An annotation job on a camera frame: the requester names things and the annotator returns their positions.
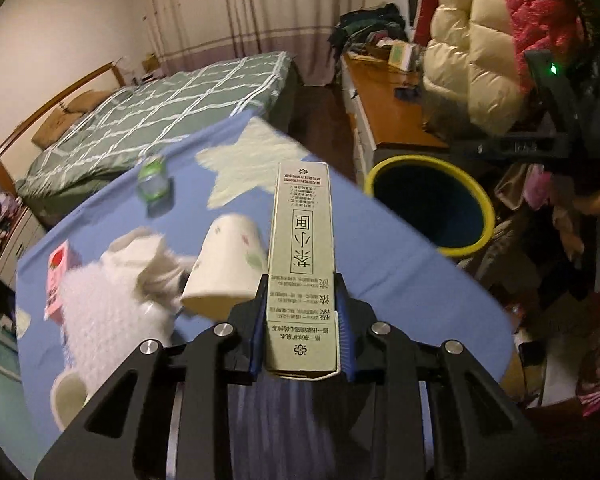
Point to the white foam mesh sleeve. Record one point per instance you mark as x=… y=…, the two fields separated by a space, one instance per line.
x=105 y=325

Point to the brown pillow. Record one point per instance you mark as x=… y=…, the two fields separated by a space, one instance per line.
x=55 y=127
x=87 y=100

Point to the white printed paper cup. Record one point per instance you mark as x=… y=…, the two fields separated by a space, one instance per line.
x=225 y=265

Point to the plain white cup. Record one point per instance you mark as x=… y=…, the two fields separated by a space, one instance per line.
x=62 y=400

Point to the pale striped curtain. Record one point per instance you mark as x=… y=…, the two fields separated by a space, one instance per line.
x=230 y=10

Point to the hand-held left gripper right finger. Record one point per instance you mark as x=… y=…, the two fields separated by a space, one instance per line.
x=344 y=332

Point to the blue star tablecloth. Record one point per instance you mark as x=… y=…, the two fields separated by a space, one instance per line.
x=380 y=270

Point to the pile of dark clothes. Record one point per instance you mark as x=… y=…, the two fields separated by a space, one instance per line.
x=370 y=25

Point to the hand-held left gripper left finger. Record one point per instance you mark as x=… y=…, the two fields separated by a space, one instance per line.
x=256 y=332

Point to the pink drink carton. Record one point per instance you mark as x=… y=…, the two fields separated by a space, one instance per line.
x=57 y=272

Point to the small green plastic bottle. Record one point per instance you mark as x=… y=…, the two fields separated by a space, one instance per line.
x=154 y=180

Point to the red fleece garment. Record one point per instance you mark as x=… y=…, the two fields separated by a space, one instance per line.
x=535 y=10

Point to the yellow-rimmed blue bin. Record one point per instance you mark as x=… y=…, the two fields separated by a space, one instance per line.
x=430 y=205

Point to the wooden bed headboard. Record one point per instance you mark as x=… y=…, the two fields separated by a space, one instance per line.
x=2 y=167

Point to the small cardboard box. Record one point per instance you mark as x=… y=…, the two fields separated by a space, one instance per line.
x=151 y=62

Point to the tall grey-green carton box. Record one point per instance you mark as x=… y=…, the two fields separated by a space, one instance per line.
x=302 y=260

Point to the bed with green plaid quilt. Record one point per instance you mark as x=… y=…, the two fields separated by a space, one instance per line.
x=155 y=110

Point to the wooden-topped white cabinet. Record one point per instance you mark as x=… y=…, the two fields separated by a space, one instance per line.
x=390 y=115

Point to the cream puffer jacket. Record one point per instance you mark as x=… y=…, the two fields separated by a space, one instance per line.
x=470 y=60

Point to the white drawer unit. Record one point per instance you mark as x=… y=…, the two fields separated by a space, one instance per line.
x=15 y=245

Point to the small dark object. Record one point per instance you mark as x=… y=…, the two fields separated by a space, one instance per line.
x=407 y=93

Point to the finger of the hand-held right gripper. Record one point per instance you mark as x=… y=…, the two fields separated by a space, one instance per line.
x=515 y=147

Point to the white tissue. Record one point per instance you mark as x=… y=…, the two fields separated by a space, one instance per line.
x=150 y=260

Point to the green and white box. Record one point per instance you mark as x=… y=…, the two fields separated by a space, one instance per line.
x=401 y=55

